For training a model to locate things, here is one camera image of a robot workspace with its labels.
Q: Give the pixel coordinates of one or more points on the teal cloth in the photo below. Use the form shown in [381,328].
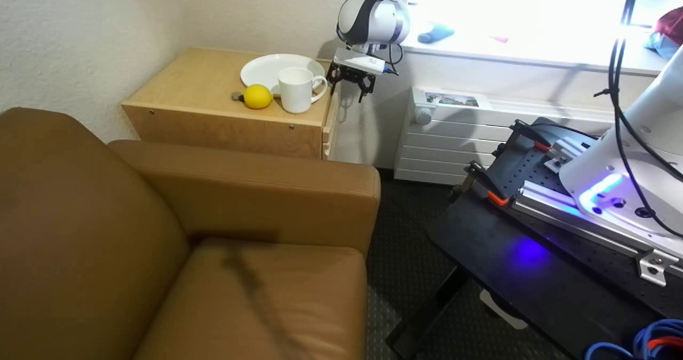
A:
[659,44]

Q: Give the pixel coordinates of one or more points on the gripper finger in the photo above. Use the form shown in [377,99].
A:
[333,77]
[368,88]

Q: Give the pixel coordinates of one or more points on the white radiator knob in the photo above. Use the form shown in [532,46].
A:
[423,116]

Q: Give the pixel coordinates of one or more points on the white radiator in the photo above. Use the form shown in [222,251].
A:
[459,141]

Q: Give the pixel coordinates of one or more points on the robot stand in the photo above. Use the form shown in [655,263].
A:
[512,253]

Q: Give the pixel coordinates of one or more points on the white plate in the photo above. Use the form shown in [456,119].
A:
[261,71]

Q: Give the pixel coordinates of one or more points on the dark blue object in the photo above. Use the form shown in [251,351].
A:
[435,33]

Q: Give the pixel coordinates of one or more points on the yellow lemon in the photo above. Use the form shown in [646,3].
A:
[257,96]

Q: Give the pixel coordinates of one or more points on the black clamp with orange tip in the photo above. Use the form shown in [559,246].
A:
[483,181]
[525,133]

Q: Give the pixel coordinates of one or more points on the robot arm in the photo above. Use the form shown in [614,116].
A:
[373,18]

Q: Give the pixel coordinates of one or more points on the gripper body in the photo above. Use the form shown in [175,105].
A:
[353,75]

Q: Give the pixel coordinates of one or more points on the brown leather armchair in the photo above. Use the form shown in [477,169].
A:
[160,253]

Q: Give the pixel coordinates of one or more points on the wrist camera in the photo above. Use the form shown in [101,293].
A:
[358,61]

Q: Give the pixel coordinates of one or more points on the printed card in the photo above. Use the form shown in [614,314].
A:
[453,100]

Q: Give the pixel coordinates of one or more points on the light wooden drawer cabinet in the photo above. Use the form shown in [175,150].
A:
[213,120]

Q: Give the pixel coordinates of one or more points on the deep wooden drawer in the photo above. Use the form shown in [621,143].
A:
[326,145]

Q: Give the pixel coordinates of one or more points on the window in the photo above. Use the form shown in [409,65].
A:
[533,13]

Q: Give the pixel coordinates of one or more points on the red cloth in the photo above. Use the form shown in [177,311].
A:
[672,26]

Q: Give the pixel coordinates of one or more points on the flat wooden drawer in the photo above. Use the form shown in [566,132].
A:
[330,117]

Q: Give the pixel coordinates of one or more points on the small grey metal object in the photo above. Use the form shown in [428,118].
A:
[237,96]

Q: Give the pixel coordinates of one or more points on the white mug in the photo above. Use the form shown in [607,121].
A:
[295,90]

